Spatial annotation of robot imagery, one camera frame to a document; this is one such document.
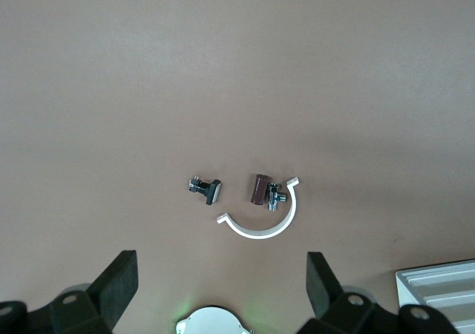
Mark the small black clip part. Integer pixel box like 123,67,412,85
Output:
187,176,223,206

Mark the brown table cover sheet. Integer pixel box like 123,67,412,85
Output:
0,0,475,334

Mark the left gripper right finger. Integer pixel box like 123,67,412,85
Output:
296,252,461,334

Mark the white curved pipe clamp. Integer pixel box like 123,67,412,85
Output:
215,177,301,240

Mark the brown cylinder capacitor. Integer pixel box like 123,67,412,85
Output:
248,173,271,207

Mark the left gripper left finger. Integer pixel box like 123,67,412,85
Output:
0,250,139,334

